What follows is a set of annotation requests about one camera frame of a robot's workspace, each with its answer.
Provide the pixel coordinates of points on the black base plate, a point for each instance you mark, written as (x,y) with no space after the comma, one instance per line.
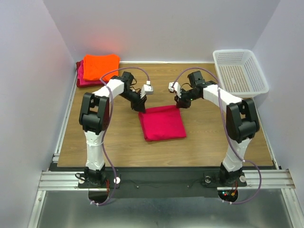
(161,182)

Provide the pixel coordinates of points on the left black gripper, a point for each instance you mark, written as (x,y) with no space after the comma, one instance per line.
(138,105)

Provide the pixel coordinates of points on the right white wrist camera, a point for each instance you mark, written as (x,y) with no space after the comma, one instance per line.
(174,87)

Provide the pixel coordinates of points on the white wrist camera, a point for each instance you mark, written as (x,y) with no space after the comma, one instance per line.
(147,89)
(174,87)

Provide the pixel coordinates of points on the folded orange t shirt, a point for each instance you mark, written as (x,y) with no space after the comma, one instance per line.
(95,67)

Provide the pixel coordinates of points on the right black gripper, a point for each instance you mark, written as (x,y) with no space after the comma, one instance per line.
(180,102)

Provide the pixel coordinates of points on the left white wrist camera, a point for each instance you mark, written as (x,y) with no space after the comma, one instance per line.
(147,89)

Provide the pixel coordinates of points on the white plastic basket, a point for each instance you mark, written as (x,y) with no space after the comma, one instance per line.
(239,72)

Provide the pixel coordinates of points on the crimson t shirt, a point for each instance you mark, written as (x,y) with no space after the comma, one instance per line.
(162,123)

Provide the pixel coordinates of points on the folded dark red t shirt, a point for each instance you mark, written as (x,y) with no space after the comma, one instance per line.
(79,86)

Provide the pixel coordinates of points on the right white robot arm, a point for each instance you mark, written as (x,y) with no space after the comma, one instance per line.
(239,117)

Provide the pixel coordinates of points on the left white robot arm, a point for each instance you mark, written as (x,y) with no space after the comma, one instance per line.
(95,115)

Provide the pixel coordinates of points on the folded pink t shirt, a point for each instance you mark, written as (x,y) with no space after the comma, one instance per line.
(82,76)

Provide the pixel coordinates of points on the aluminium frame rail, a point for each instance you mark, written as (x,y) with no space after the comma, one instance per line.
(66,181)

